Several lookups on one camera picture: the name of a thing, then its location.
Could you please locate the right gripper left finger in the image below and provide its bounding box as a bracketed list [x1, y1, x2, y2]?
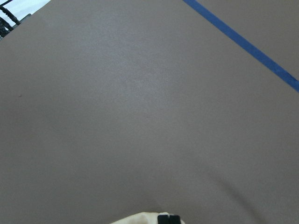
[157, 215, 169, 224]

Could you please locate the black cable bundle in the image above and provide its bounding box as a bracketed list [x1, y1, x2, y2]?
[0, 4, 21, 38]

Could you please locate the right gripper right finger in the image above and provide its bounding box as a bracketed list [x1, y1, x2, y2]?
[169, 215, 180, 224]

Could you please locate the beige long-sleeve graphic shirt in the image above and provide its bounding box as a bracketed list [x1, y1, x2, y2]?
[111, 212, 171, 224]

